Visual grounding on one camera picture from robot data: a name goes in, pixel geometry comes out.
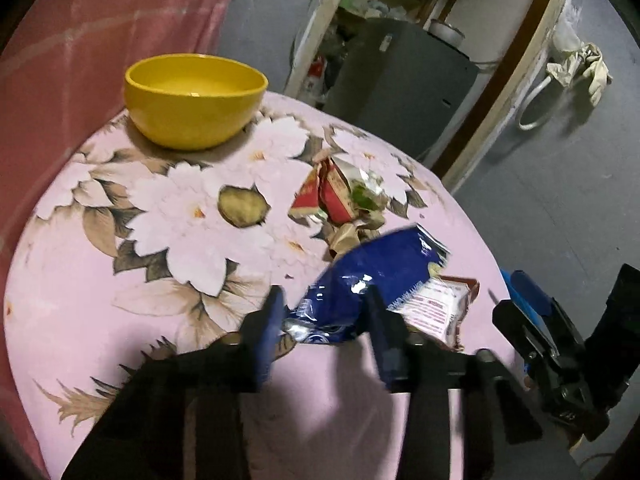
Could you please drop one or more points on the red crumpled wrapper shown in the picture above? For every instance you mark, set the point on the red crumpled wrapper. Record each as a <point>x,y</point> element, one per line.
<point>335,195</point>

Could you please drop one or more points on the pink floral tablecloth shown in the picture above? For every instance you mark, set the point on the pink floral tablecloth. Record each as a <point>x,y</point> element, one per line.
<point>150,270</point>

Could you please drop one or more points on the yellow bowl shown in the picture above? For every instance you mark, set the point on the yellow bowl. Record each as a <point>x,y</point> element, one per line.
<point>195,110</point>

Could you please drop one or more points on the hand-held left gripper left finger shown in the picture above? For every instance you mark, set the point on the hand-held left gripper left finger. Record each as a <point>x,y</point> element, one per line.
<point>265,332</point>

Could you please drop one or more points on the green and silver wrapper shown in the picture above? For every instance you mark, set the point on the green and silver wrapper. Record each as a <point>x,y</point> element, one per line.
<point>368,200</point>

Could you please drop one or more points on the pink cloth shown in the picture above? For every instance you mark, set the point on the pink cloth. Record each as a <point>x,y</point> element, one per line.
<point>75,60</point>

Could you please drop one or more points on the grey cabinet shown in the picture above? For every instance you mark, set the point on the grey cabinet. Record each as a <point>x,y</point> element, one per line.
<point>400,80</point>

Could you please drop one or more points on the white door frame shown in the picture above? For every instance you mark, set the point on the white door frame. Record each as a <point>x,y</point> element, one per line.
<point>507,110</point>

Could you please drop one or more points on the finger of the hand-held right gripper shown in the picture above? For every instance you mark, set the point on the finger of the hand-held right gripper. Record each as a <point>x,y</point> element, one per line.
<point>525,287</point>
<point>520,327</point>

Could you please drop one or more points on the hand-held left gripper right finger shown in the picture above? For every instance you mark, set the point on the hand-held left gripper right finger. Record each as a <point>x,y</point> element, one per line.
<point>386,345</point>

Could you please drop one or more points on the beige crumpled wrapper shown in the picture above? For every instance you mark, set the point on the beige crumpled wrapper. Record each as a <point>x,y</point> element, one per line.
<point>345,237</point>

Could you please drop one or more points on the metal pot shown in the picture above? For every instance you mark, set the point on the metal pot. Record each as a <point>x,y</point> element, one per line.
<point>446,32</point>

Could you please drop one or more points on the red and white packet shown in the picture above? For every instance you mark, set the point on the red and white packet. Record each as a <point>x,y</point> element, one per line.
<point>440,310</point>

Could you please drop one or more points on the red and white canister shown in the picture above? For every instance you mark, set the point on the red and white canister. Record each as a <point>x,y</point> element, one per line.
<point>316,77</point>

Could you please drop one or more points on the white hanging gloves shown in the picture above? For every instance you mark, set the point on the white hanging gloves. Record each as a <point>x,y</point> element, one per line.
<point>595,75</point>

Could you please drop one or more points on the blue snack bag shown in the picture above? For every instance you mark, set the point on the blue snack bag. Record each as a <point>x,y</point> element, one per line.
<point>380,265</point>

